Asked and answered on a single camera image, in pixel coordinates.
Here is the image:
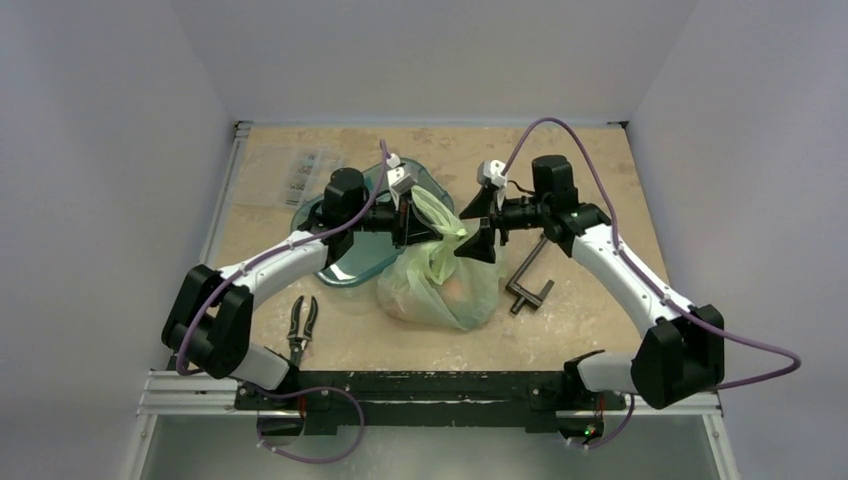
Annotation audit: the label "aluminium frame rail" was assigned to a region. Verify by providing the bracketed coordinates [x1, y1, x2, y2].
[136, 120, 254, 419]

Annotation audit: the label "teal plastic bin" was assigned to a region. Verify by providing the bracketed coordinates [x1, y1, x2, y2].
[292, 158, 453, 287]

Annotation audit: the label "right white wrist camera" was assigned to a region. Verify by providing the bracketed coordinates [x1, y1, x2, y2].
[477, 160, 508, 202]

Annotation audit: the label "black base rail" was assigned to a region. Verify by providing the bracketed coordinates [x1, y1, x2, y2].
[234, 370, 627, 436]

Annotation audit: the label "black handled pliers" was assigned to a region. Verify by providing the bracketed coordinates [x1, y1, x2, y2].
[287, 295, 319, 367]

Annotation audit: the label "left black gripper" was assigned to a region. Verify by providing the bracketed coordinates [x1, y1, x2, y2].
[347, 189, 442, 250]

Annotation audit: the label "black metal clamp tool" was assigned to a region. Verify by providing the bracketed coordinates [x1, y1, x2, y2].
[505, 235, 556, 316]

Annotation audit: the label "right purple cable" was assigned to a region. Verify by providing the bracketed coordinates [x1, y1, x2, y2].
[500, 117, 803, 392]

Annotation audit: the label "light green plastic bag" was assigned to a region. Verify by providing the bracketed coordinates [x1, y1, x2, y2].
[376, 186, 506, 331]

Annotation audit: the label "clear plastic organizer box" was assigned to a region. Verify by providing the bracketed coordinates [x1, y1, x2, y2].
[234, 144, 346, 209]

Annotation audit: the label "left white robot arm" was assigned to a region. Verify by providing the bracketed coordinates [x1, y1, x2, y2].
[161, 162, 442, 409]

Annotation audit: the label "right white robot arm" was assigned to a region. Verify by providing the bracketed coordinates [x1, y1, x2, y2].
[454, 155, 725, 409]

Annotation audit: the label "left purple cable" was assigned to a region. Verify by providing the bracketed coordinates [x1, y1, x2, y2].
[174, 139, 392, 399]

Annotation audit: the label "purple cable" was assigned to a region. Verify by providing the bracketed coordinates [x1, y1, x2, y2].
[500, 117, 803, 392]
[174, 139, 392, 399]

